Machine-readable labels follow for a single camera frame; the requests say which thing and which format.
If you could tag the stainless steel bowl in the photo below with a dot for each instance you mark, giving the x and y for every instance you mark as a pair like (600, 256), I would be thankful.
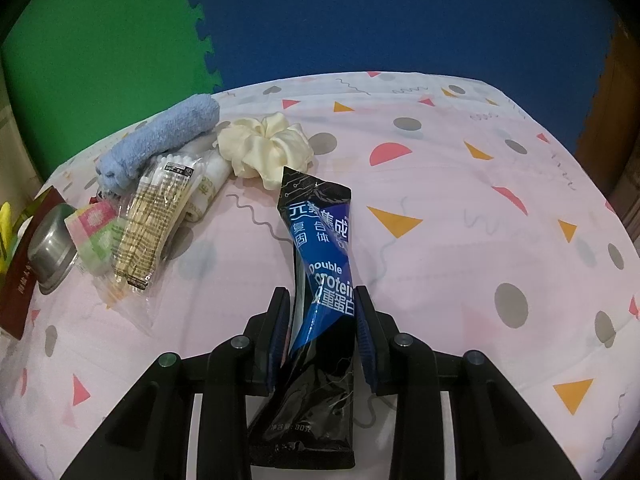
(50, 250)

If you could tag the black and blue snack packet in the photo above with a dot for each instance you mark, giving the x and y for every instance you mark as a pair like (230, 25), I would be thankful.
(320, 240)

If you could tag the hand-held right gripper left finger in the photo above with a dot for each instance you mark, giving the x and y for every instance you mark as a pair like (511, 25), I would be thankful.
(280, 340)

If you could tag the blue foam mat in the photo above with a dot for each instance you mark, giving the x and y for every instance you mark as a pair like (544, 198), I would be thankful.
(400, 20)

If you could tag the yellow object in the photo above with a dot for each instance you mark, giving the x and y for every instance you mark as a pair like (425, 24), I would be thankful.
(5, 235)

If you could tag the light blue fuzzy sock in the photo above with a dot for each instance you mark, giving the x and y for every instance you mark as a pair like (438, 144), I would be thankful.
(160, 135)

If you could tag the green foam mat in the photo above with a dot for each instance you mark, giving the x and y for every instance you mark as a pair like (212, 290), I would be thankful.
(100, 35)

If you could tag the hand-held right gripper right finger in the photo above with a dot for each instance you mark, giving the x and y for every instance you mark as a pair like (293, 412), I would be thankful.
(364, 345)

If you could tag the cotton swab plastic packet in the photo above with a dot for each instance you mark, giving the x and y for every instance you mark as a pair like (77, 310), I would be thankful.
(150, 210)

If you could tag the pink patterned bedsheet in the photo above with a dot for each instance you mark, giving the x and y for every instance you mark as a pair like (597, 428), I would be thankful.
(450, 240)

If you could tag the brown foam mat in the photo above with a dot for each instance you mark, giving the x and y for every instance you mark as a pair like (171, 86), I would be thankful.
(612, 110)

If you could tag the cream satin scrunchie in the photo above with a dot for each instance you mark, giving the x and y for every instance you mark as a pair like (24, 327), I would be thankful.
(265, 147)

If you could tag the pink and green packet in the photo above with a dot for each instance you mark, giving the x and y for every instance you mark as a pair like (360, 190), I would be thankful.
(95, 232)

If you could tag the dark red booklet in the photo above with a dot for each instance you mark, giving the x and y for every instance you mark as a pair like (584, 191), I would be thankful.
(15, 305)

